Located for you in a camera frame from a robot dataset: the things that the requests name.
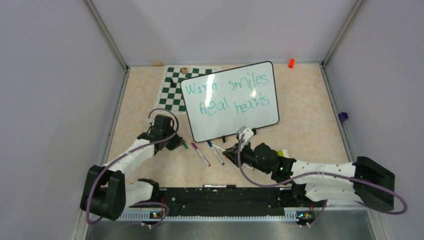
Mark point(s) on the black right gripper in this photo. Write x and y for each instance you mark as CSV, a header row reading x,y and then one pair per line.
x,y
232,154

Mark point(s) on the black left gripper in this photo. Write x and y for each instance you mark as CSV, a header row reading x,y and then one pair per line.
x,y
177,141

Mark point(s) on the white whiteboard black frame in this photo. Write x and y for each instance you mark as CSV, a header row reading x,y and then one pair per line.
x,y
220,103

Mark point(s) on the green whiteboard marker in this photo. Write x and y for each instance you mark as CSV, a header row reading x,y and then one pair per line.
x,y
218,147

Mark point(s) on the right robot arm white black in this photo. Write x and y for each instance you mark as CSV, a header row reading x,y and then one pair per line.
x,y
363,180

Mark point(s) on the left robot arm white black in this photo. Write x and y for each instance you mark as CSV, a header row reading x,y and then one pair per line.
x,y
106,194

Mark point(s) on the purple capped marker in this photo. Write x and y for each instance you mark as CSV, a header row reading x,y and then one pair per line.
x,y
200,154

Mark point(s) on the red capped marker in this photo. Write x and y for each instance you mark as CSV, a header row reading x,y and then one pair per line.
x,y
248,167

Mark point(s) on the blue capped marker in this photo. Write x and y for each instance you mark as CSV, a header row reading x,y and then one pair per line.
x,y
215,152

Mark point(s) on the silver marker near base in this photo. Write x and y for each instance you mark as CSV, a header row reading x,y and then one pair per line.
x,y
217,186

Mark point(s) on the green white chessboard mat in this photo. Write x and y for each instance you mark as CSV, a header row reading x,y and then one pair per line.
x,y
171,98

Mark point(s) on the green lego brick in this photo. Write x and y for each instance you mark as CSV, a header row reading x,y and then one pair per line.
x,y
283,153

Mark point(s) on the wooden small block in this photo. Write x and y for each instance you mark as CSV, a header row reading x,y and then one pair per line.
x,y
157,64

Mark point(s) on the orange small block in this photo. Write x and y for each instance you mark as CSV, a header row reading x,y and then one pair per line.
x,y
291,63

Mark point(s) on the purple small object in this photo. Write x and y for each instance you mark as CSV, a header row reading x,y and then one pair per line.
x,y
343,116

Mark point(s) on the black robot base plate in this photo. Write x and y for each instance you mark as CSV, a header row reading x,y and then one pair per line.
x,y
230,202

